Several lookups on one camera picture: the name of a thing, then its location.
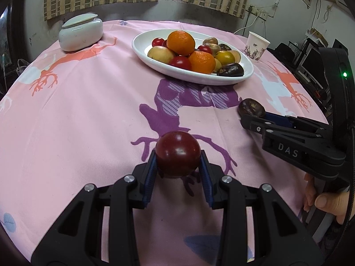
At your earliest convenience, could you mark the white power cable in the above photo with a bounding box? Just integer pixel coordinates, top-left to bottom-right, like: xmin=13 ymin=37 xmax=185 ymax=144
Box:
xmin=233 ymin=15 xmax=258 ymax=34

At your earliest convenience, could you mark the person's right hand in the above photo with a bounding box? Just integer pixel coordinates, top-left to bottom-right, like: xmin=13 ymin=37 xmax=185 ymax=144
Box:
xmin=303 ymin=173 xmax=351 ymax=225

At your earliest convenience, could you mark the small mandarin orange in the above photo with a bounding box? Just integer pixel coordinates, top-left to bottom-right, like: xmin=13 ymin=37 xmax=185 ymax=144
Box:
xmin=189 ymin=51 xmax=216 ymax=74

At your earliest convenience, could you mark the computer monitor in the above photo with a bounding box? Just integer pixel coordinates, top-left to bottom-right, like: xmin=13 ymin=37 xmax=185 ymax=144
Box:
xmin=301 ymin=47 xmax=323 ymax=89

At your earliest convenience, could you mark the large mandarin orange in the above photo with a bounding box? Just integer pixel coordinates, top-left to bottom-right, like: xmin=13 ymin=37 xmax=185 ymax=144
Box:
xmin=167 ymin=30 xmax=195 ymax=56

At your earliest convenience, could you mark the pale yellow pepino melon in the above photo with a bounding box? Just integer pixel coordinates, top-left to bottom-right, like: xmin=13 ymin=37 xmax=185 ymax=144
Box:
xmin=147 ymin=46 xmax=176 ymax=64

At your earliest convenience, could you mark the white oval plate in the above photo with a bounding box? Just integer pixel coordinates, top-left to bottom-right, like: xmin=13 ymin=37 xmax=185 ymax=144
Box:
xmin=132 ymin=28 xmax=254 ymax=86

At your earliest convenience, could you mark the yellow-orange tomato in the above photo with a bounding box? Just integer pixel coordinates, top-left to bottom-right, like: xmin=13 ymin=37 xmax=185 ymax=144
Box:
xmin=215 ymin=50 xmax=235 ymax=66

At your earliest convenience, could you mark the white wall socket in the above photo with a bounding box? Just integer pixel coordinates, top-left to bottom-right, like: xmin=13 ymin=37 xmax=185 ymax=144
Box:
xmin=248 ymin=6 xmax=269 ymax=20

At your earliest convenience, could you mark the pink printed tablecloth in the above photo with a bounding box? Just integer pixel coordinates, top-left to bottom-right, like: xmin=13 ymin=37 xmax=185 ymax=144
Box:
xmin=0 ymin=19 xmax=330 ymax=266

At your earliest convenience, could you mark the dark red tomato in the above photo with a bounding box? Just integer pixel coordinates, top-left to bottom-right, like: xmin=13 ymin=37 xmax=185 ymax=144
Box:
xmin=155 ymin=131 xmax=201 ymax=178
xmin=169 ymin=56 xmax=192 ymax=71

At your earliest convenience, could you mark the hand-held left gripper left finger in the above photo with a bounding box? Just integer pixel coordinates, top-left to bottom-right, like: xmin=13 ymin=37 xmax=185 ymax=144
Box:
xmin=30 ymin=151 xmax=160 ymax=266

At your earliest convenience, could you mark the large dark water chestnut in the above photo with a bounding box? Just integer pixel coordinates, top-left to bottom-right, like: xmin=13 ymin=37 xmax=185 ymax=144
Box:
xmin=216 ymin=63 xmax=245 ymax=77
xmin=238 ymin=98 xmax=266 ymax=117

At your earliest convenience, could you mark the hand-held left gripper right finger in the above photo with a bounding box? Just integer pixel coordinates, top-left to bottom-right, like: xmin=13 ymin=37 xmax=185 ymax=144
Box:
xmin=198 ymin=150 xmax=325 ymax=266

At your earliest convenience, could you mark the printed paper cup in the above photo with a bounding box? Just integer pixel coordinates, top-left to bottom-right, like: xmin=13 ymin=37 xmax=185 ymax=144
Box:
xmin=243 ymin=31 xmax=270 ymax=60

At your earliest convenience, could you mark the white lidded ceramic jar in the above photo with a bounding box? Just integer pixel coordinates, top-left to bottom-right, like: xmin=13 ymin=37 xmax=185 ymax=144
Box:
xmin=58 ymin=13 xmax=104 ymax=52

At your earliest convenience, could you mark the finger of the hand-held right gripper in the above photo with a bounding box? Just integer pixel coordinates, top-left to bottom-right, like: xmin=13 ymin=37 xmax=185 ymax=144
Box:
xmin=240 ymin=115 xmax=292 ymax=142
xmin=265 ymin=112 xmax=333 ymax=131

